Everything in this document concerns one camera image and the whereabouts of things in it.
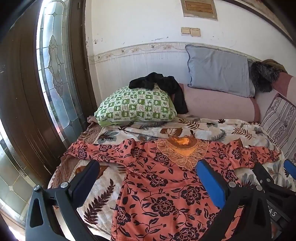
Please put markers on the brown wall plaque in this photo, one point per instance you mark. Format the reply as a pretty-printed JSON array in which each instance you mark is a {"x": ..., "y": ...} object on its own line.
[{"x": 200, "y": 8}]

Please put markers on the pink cloth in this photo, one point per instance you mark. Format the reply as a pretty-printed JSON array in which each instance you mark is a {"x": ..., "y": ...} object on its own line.
[{"x": 285, "y": 84}]

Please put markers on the blue-grey pillow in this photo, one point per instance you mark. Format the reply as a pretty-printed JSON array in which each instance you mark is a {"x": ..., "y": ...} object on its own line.
[{"x": 217, "y": 69}]

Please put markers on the leaf print blanket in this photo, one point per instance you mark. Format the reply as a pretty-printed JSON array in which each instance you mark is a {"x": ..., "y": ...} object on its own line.
[{"x": 108, "y": 176}]

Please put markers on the beige wall switch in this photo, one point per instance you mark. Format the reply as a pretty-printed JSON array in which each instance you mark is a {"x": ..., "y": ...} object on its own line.
[
  {"x": 185, "y": 30},
  {"x": 195, "y": 32}
]

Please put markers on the orange floral shirt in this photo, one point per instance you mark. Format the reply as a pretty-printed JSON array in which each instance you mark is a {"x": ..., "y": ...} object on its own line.
[{"x": 161, "y": 190}]

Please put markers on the green patterned pillow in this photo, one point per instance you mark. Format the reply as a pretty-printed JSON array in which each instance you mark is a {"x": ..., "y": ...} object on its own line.
[{"x": 136, "y": 104}]

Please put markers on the olive brown cloth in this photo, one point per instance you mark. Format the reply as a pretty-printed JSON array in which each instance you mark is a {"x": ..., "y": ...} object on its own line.
[{"x": 275, "y": 63}]

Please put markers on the wooden door with stained glass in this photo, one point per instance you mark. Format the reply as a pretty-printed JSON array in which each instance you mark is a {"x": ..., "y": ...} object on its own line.
[{"x": 18, "y": 92}]

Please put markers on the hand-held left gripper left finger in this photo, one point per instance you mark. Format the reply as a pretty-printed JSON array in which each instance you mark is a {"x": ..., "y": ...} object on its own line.
[{"x": 86, "y": 180}]

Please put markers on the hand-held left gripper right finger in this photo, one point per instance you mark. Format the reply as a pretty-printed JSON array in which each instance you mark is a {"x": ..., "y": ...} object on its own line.
[{"x": 211, "y": 185}]

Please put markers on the dark wooden frame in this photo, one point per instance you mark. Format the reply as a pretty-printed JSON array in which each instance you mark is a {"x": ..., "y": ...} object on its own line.
[{"x": 266, "y": 11}]

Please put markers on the black garment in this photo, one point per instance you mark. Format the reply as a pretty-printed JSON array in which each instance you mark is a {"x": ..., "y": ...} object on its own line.
[{"x": 161, "y": 82}]

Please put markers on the dark furry cloth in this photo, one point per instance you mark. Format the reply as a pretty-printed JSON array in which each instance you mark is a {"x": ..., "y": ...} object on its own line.
[{"x": 263, "y": 74}]

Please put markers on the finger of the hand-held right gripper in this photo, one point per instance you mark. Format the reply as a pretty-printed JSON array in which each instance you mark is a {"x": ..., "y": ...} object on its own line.
[
  {"x": 266, "y": 178},
  {"x": 290, "y": 169}
]

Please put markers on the striped grey pillow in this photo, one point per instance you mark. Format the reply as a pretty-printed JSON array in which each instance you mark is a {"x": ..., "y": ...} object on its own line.
[{"x": 282, "y": 125}]

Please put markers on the pink quilted bolster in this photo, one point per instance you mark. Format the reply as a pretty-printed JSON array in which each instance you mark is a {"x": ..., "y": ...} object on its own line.
[{"x": 217, "y": 104}]

